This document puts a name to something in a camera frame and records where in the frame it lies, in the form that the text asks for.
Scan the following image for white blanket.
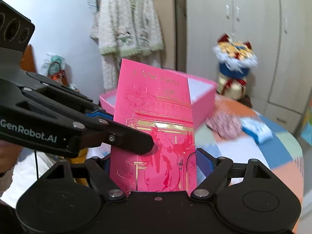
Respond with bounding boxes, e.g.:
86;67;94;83
0;151;62;200

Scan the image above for white blue tissue packet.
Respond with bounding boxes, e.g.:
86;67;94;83
239;116;274;145

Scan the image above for pink cardboard box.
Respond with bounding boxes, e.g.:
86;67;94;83
99;68;218;130

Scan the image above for brown woven basket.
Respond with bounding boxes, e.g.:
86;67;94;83
46;61;68;84

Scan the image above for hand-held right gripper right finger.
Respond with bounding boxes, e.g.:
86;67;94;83
191;147;274;199

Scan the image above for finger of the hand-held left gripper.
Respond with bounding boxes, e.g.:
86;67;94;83
49;83;115;122
67;118;156;156

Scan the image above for teal white plastic packet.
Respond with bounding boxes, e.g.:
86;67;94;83
41;52;67;67

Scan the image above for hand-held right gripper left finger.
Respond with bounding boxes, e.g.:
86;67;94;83
44;154;126;200

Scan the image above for black cable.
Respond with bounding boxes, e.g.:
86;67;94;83
34;151;40;179

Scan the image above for pink gold-printed box lid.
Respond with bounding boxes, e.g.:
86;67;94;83
109;58;197;192

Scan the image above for person's left forearm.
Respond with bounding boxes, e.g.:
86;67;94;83
0;170;15;197

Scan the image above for person's left hand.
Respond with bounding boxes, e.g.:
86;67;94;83
0;141;20;175

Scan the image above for blue wrapped flower bouquet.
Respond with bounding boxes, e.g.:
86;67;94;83
212;32;259;101

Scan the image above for white green-trimmed knit cardigan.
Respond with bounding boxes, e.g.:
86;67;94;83
90;0;165;56

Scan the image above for white wardrobe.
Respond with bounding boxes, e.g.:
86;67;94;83
185;0;312;137

